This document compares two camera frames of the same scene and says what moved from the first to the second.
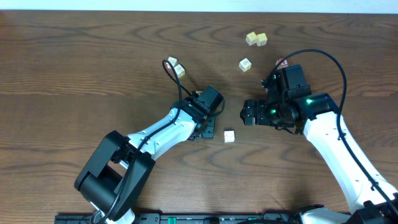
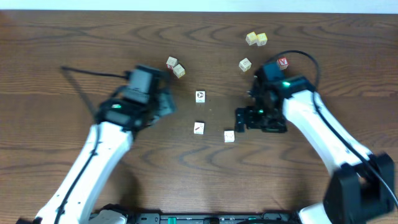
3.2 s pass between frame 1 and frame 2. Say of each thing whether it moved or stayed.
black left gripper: moved
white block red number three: stayed
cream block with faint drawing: stayed
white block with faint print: stayed
